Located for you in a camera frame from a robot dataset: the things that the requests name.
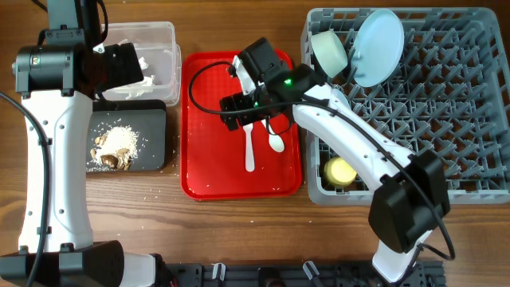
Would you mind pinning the yellow cup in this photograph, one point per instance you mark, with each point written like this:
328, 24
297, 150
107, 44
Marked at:
338, 172

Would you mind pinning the red serving tray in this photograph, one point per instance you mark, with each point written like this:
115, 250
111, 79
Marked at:
212, 157

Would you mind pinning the light blue plate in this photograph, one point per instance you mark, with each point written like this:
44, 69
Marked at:
378, 48

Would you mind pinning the white napkin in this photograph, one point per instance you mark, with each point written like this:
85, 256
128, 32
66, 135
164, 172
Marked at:
146, 85

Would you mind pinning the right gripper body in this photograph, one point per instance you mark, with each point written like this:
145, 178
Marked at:
240, 101

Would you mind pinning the grey dishwasher rack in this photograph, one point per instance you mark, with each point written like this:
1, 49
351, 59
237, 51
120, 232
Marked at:
448, 94

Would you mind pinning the black plastic tray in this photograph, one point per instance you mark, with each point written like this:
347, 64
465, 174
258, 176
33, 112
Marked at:
147, 116

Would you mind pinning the white plastic fork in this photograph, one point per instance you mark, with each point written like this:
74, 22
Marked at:
249, 156

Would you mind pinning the green bowl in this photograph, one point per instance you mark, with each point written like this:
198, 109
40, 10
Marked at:
329, 52

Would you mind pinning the white plastic spoon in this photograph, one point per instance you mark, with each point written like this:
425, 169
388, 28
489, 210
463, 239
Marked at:
275, 141

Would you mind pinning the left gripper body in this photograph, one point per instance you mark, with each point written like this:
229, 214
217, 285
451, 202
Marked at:
119, 71

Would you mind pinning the clear plastic bin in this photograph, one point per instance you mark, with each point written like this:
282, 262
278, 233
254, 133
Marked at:
156, 41

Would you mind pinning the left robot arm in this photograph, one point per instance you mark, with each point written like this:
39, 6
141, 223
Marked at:
58, 80

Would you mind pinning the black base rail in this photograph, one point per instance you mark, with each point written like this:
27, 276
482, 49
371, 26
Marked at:
343, 274

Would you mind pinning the food scraps and rice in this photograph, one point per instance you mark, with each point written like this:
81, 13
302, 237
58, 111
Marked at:
114, 147

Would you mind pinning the light blue bowl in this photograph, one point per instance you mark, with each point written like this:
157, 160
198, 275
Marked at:
340, 97

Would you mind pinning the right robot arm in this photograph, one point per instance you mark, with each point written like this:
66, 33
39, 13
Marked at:
410, 196

